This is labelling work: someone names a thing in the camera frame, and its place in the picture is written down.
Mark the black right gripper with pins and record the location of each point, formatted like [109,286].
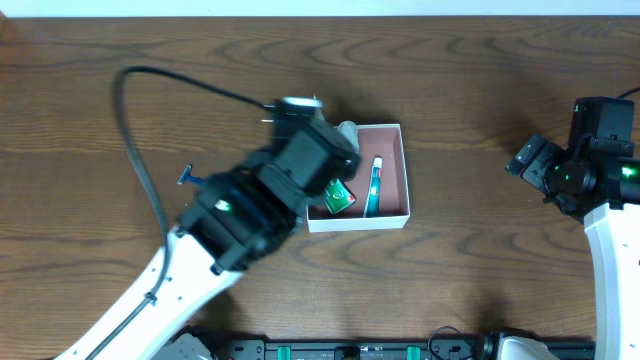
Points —
[528,160]

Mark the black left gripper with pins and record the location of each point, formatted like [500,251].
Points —
[343,151]

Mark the clear bottle with blue liquid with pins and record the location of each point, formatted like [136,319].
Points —
[350,131]

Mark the green Dettol soap packet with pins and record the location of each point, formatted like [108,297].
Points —
[337,196]

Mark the small toothpaste tube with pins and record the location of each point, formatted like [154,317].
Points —
[373,196]

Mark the blue disposable razor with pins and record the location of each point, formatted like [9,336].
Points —
[187,177]

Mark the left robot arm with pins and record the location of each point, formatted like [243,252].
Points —
[236,219]

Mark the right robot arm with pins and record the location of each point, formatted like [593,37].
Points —
[613,237]

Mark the white box with pink interior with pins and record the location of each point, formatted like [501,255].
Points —
[384,141]

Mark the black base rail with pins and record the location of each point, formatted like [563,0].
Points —
[193,343]

